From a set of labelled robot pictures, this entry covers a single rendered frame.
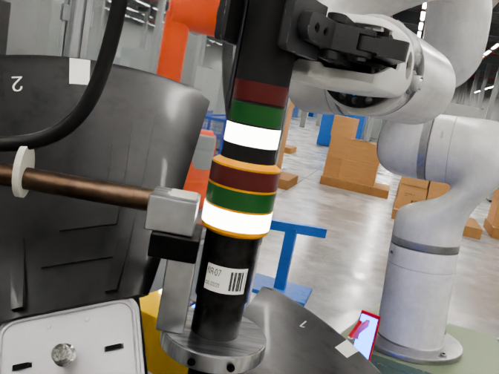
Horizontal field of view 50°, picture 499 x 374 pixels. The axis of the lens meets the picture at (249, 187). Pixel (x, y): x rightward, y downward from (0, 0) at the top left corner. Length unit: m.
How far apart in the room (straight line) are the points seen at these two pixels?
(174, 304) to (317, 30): 0.19
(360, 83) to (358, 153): 9.25
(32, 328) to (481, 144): 0.76
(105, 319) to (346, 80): 0.22
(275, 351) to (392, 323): 0.51
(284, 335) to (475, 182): 0.50
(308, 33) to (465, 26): 0.62
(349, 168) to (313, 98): 9.08
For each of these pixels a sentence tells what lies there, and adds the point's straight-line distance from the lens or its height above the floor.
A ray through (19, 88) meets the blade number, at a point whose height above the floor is 1.40.
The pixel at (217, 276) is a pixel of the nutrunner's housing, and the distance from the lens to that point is 0.34.
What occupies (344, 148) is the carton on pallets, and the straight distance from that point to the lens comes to 9.61.
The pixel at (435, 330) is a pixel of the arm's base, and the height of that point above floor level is 1.08.
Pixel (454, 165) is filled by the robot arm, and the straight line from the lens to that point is 0.96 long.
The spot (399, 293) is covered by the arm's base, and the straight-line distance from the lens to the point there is 1.01.
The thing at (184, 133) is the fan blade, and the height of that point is 1.39.
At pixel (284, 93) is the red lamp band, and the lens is 0.32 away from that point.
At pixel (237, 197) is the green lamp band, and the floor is 1.37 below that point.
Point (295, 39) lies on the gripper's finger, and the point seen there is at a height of 1.46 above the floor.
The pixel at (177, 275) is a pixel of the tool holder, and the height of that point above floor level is 1.31.
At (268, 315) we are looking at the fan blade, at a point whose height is 1.20.
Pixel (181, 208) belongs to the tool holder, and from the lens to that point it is 0.33.
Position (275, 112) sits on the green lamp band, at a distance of 0.32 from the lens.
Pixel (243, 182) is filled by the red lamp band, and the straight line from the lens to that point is 0.32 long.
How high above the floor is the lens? 1.43
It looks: 10 degrees down
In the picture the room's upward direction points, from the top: 11 degrees clockwise
